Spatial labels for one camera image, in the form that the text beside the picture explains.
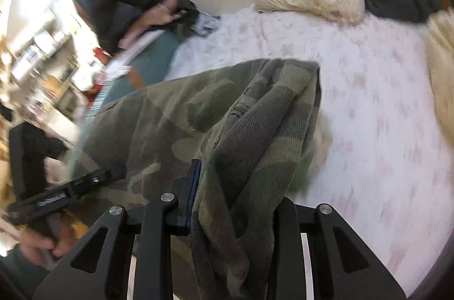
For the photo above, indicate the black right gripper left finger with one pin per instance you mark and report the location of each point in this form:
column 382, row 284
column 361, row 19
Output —
column 101, row 264

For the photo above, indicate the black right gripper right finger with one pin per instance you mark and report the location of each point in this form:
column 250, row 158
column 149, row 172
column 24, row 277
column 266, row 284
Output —
column 317, row 253

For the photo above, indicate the camouflage pants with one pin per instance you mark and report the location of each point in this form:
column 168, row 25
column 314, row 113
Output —
column 251, row 126

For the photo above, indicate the person's left hand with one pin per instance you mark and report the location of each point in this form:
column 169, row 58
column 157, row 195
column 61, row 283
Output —
column 42, row 250

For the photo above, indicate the white floral bed sheet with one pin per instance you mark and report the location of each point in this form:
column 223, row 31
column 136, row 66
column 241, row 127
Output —
column 383, row 162

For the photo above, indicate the teal orange blanket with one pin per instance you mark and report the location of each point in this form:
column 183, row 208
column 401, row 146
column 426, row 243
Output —
column 145, row 63

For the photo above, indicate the cream crumpled blanket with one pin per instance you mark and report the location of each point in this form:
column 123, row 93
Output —
column 439, row 54

